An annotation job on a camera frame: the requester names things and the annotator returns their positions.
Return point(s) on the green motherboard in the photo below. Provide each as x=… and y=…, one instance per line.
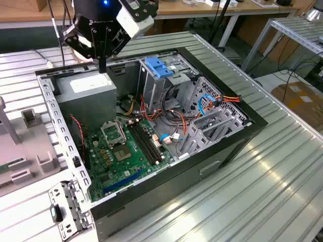
x=118, y=171

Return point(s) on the white box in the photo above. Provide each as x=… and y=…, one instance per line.
x=233, y=3
x=212, y=3

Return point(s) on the CPU socket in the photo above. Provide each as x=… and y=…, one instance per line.
x=122, y=152

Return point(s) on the black RAM slot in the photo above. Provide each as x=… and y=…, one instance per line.
x=150, y=141
x=142, y=143

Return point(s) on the blue expansion slot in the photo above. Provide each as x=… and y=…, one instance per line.
x=123, y=182

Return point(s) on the black PC case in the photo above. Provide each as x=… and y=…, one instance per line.
x=156, y=199

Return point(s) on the large cardboard box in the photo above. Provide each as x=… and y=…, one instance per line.
x=302, y=100

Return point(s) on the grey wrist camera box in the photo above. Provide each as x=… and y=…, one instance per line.
x=133, y=24

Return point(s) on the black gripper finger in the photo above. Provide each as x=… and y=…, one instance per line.
x=75, y=43
x=118, y=43

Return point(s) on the grey power supply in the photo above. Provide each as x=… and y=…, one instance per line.
x=85, y=106

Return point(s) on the wooden desk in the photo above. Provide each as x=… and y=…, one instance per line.
x=176, y=7

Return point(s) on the metal slot cover bracket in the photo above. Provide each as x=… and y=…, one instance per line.
x=60, y=187

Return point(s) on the metal slat shelf table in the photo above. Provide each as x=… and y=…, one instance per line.
x=290, y=27

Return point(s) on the blue plastic drive latch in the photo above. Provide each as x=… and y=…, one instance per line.
x=157, y=68

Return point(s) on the small brown box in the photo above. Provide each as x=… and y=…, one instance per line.
x=43, y=3

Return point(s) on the metal disk bay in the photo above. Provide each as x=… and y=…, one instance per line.
x=202, y=136

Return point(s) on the metal optical drive cage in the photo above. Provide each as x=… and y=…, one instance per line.
x=154, y=88

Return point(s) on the black tripod stand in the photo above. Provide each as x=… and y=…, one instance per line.
x=223, y=13

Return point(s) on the black latch with blue tab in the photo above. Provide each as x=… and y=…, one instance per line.
x=56, y=214

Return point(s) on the green RAM stick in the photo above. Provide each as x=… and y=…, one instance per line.
x=3, y=169

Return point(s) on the grey parts rack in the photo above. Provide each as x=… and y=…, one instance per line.
x=27, y=141

